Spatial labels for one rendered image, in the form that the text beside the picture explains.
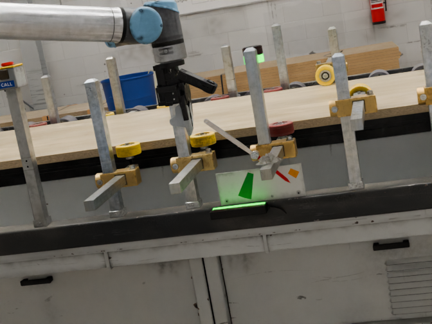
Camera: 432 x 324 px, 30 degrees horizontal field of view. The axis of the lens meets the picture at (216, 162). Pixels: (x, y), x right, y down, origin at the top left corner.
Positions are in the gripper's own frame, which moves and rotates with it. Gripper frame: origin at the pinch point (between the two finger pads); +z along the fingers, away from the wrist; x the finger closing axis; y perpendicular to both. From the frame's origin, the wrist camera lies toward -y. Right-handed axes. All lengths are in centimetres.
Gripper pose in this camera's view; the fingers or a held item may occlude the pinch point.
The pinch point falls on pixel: (191, 130)
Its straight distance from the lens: 227.2
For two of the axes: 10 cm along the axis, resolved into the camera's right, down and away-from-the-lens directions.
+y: -9.7, 1.4, 2.0
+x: -1.6, 2.3, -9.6
